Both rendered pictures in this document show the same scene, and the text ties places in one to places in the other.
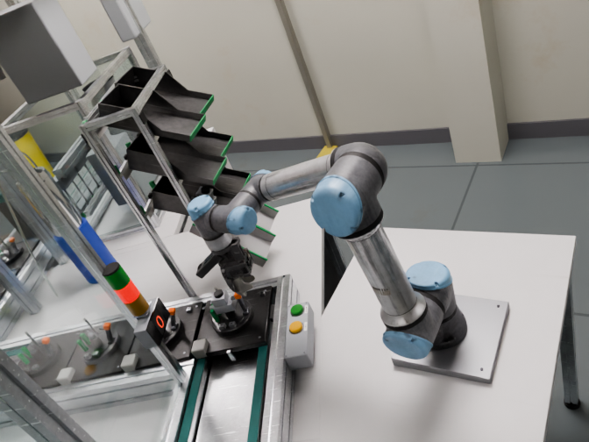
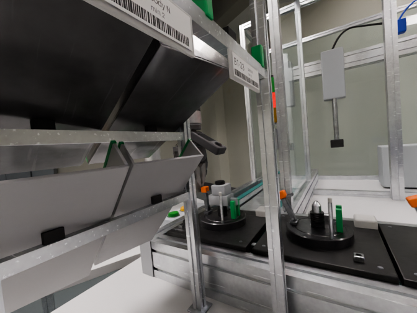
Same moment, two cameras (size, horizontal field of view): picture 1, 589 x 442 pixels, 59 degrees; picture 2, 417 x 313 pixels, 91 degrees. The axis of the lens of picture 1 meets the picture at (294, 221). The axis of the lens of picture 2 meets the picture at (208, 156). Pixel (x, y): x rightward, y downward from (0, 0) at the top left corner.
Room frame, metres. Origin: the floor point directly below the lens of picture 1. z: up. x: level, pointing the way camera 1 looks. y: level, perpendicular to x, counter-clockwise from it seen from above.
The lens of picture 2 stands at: (1.89, 0.45, 1.20)
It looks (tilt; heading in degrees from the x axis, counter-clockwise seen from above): 3 degrees down; 196
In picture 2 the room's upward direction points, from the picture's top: 5 degrees counter-clockwise
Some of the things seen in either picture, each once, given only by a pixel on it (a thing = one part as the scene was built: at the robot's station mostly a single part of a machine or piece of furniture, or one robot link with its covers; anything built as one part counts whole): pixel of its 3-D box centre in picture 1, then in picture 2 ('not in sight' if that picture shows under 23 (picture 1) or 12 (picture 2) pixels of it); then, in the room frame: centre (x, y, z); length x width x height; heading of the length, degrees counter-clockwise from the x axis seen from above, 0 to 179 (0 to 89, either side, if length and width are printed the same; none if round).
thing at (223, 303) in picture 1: (219, 301); (223, 192); (1.30, 0.32, 1.06); 0.08 x 0.04 x 0.07; 74
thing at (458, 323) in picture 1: (436, 316); not in sight; (1.00, -0.26, 0.94); 0.15 x 0.15 x 0.10
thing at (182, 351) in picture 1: (158, 326); (317, 217); (1.37, 0.55, 1.01); 0.24 x 0.24 x 0.13; 74
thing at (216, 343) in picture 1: (235, 321); (223, 224); (1.30, 0.31, 0.96); 0.24 x 0.24 x 0.02; 74
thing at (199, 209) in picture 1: (207, 217); not in sight; (1.27, 0.22, 1.37); 0.09 x 0.08 x 0.11; 46
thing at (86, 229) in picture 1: (86, 250); not in sight; (2.10, 0.90, 1.00); 0.16 x 0.16 x 0.27
